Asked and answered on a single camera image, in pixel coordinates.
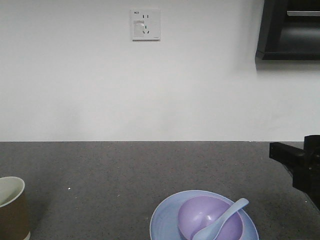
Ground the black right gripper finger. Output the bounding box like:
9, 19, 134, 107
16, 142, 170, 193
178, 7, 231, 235
269, 142, 306, 173

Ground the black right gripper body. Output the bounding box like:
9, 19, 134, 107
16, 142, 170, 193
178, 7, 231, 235
292, 135, 320, 209

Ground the purple plastic bowl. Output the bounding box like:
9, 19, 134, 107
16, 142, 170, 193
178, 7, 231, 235
177, 195, 243, 240

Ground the light blue plastic spoon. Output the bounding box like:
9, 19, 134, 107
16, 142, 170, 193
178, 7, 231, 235
192, 198, 249, 240

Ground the brown paper cup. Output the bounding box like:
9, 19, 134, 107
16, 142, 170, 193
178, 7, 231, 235
0, 176, 31, 240

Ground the light blue plate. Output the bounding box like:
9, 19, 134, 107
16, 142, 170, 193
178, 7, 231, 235
149, 190, 259, 240

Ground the white wall socket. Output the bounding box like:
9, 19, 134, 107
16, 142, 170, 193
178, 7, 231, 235
130, 8, 161, 41

